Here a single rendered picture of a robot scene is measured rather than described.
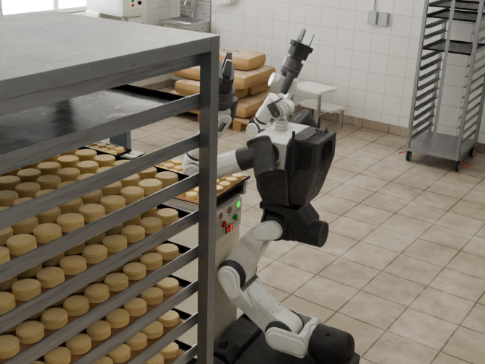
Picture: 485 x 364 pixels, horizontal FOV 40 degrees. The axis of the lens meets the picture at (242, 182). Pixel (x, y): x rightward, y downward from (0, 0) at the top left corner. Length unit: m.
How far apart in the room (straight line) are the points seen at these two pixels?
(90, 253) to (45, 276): 0.11
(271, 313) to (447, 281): 1.58
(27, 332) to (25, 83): 0.48
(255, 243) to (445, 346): 1.30
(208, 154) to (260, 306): 1.73
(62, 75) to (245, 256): 2.05
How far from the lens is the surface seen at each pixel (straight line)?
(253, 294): 3.12
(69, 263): 1.33
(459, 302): 4.17
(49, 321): 1.34
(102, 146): 3.57
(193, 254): 1.56
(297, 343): 3.06
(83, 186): 1.22
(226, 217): 3.04
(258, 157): 2.57
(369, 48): 7.13
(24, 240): 1.23
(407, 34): 6.95
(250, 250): 3.01
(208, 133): 1.45
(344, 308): 3.93
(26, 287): 1.27
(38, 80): 1.07
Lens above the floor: 2.05
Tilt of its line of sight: 21 degrees down
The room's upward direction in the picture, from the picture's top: 2 degrees clockwise
